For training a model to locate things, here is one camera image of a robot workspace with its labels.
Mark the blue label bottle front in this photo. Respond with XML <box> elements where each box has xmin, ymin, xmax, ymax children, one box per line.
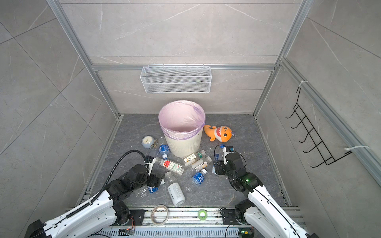
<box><xmin>135</xmin><ymin>186</ymin><xmax>159</xmax><ymax>198</ymax></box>

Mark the small blue label bottle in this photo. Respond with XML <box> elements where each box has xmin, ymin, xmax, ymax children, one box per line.
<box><xmin>187</xmin><ymin>169</ymin><xmax>207</xmax><ymax>192</ymax></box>

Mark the white label large bottle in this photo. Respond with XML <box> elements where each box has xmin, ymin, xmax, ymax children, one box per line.
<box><xmin>165</xmin><ymin>172</ymin><xmax>185</xmax><ymax>206</ymax></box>

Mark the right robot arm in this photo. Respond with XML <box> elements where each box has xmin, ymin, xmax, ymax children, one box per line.
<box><xmin>214</xmin><ymin>152</ymin><xmax>318</xmax><ymax>238</ymax></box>

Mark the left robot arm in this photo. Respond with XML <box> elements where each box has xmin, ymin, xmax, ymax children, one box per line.
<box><xmin>24</xmin><ymin>150</ymin><xmax>163</xmax><ymax>238</ymax></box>

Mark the cream ribbed trash bin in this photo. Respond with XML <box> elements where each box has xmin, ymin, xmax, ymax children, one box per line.
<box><xmin>164</xmin><ymin>129</ymin><xmax>203</xmax><ymax>158</ymax></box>

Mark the pink bin liner bag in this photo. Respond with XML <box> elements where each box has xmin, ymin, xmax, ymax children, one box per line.
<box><xmin>158</xmin><ymin>100</ymin><xmax>206</xmax><ymax>140</ymax></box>

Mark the clear bottle yellow label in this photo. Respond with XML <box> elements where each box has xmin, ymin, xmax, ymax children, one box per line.
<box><xmin>191</xmin><ymin>156</ymin><xmax>212</xmax><ymax>172</ymax></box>

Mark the light blue alarm clock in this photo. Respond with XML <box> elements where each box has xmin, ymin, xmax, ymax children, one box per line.
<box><xmin>141</xmin><ymin>135</ymin><xmax>157</xmax><ymax>149</ymax></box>

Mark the orange shark plush toy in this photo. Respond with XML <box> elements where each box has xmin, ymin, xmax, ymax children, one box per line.
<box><xmin>203</xmin><ymin>125</ymin><xmax>233</xmax><ymax>143</ymax></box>

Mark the red green label bottle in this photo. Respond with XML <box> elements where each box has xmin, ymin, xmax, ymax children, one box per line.
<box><xmin>155</xmin><ymin>157</ymin><xmax>184</xmax><ymax>175</ymax></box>

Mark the crane label green cap bottle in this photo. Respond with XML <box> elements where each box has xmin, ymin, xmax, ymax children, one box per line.
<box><xmin>183</xmin><ymin>150</ymin><xmax>206</xmax><ymax>167</ymax></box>

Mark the clear tape roll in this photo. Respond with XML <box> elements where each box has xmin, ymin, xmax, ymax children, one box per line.
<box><xmin>150</xmin><ymin>204</ymin><xmax>169</xmax><ymax>226</ymax></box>

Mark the green tape roll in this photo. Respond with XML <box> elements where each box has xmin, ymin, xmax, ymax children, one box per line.
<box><xmin>197</xmin><ymin>209</ymin><xmax>208</xmax><ymax>221</ymax></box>

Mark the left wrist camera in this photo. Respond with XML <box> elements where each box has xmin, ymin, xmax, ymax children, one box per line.
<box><xmin>145</xmin><ymin>155</ymin><xmax>156</xmax><ymax>176</ymax></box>

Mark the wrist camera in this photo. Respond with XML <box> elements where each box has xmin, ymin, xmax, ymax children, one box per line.
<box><xmin>221</xmin><ymin>145</ymin><xmax>234</xmax><ymax>165</ymax></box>
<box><xmin>145</xmin><ymin>155</ymin><xmax>156</xmax><ymax>176</ymax></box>

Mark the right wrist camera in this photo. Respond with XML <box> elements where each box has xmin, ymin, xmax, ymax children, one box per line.
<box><xmin>221</xmin><ymin>145</ymin><xmax>234</xmax><ymax>165</ymax></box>

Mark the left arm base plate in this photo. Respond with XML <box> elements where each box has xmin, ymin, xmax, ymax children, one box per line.
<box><xmin>116</xmin><ymin>209</ymin><xmax>145</xmax><ymax>227</ymax></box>

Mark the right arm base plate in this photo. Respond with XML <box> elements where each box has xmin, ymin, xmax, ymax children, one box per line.
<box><xmin>219</xmin><ymin>207</ymin><xmax>247</xmax><ymax>225</ymax></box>

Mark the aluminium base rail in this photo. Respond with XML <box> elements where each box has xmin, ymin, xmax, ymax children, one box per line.
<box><xmin>58</xmin><ymin>206</ymin><xmax>307</xmax><ymax>238</ymax></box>

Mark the black wall hook rack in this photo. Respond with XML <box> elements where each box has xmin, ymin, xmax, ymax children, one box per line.
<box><xmin>285</xmin><ymin>88</ymin><xmax>353</xmax><ymax>168</ymax></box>

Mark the white wire mesh basket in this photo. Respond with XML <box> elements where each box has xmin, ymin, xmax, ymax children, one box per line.
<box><xmin>140</xmin><ymin>66</ymin><xmax>212</xmax><ymax>94</ymax></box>

